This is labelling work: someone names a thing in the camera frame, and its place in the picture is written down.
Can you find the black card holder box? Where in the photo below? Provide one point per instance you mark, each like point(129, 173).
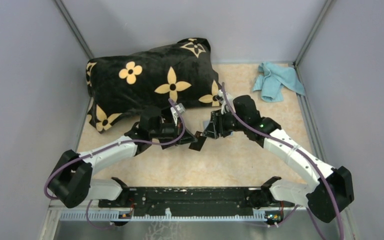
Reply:
point(170, 126)

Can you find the aluminium frame rail front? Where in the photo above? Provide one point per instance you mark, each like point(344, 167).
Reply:
point(270, 215)

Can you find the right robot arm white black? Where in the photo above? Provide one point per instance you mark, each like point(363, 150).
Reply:
point(294, 159)

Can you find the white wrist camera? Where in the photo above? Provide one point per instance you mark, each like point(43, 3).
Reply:
point(225, 103)
point(179, 110)

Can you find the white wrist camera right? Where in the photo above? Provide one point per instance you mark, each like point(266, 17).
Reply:
point(225, 103)

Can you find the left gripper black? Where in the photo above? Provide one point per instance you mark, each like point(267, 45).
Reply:
point(175, 127)

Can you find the black pillow with cream flowers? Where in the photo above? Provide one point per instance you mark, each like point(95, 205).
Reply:
point(122, 86)

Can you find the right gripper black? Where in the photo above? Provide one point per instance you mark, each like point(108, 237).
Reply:
point(222, 131)

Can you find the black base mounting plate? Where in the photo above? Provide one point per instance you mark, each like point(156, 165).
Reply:
point(193, 201)

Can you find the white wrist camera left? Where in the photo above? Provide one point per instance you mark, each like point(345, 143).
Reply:
point(179, 110)

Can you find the light blue towel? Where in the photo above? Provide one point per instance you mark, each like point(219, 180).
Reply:
point(272, 78)

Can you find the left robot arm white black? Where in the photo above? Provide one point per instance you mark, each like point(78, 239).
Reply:
point(71, 180)

